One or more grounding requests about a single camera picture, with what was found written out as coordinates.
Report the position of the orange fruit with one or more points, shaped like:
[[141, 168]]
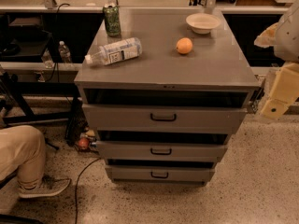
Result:
[[184, 46]]

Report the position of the white bowl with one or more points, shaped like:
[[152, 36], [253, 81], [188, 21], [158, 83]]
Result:
[[202, 23]]

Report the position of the grey sneaker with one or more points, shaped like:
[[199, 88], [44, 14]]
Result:
[[48, 187]]

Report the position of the grey metal drawer cabinet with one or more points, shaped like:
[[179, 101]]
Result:
[[214, 74]]

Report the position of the red apple on floor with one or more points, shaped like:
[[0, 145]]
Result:
[[83, 143]]

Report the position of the grey middle drawer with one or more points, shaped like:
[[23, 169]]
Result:
[[150, 151]]

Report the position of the clear plastic water bottle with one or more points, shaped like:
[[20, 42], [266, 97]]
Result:
[[115, 52]]

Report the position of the green drink can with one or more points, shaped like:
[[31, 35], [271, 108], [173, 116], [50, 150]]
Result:
[[112, 19]]

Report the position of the person's leg khaki trousers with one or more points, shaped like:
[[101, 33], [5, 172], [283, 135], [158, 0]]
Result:
[[23, 149]]

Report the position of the grey top drawer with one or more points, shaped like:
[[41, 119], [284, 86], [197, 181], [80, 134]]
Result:
[[163, 119]]

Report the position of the small water bottle background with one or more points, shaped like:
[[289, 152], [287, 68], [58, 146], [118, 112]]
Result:
[[64, 52]]

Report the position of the grey bottom drawer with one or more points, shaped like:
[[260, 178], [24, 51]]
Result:
[[171, 174]]

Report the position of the grey drawer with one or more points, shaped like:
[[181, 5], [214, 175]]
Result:
[[150, 151], [163, 119], [171, 174]]

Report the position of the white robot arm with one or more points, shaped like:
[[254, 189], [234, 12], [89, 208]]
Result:
[[287, 41]]

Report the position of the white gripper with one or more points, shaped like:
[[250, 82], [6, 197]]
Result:
[[288, 37]]

